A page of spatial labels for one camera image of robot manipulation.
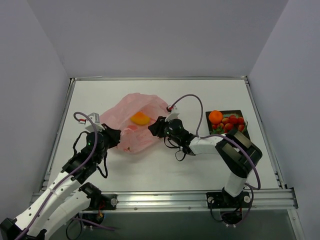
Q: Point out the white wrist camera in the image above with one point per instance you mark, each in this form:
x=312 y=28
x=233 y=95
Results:
x=90 y=121
x=172 y=113

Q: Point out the pink plastic bag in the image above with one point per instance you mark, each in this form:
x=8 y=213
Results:
x=135 y=137

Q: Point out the yellow fake fruit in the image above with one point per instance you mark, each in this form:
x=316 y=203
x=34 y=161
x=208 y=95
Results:
x=140 y=119

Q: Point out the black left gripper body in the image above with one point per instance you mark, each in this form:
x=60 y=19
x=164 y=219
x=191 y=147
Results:
x=111 y=136

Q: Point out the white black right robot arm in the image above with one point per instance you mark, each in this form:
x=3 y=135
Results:
x=236 y=150

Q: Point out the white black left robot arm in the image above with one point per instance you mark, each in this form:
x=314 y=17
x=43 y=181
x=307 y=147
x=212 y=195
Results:
x=69 y=194

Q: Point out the small cherry sprig with leaves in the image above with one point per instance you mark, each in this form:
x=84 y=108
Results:
x=218 y=128

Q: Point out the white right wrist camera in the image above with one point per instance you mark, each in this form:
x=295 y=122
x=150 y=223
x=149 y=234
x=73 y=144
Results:
x=172 y=113

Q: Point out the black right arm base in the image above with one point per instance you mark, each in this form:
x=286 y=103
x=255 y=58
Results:
x=222 y=200

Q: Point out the red fake berry cluster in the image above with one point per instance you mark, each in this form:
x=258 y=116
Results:
x=235 y=122

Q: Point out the aluminium front rail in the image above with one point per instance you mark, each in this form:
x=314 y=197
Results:
x=196 y=201

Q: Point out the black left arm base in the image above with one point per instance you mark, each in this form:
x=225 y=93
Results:
x=107 y=201

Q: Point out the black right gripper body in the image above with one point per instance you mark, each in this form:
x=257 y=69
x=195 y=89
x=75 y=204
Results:
x=160 y=128

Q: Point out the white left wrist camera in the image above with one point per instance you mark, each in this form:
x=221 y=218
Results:
x=90 y=121

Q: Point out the orange fake fruit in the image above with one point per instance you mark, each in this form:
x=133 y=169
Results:
x=215 y=117

